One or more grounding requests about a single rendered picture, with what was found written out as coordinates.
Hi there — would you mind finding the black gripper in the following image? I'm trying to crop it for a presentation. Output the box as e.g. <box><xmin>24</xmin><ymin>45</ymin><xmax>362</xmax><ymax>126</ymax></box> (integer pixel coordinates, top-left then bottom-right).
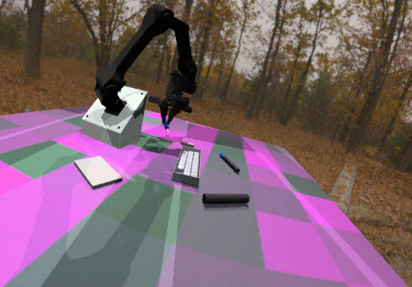
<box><xmin>148</xmin><ymin>86</ymin><xmax>192</xmax><ymax>124</ymax></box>

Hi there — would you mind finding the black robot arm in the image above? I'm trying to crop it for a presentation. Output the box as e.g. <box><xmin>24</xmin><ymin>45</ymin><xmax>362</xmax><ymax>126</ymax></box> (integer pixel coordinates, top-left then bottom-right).
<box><xmin>94</xmin><ymin>3</ymin><xmax>197</xmax><ymax>116</ymax></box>

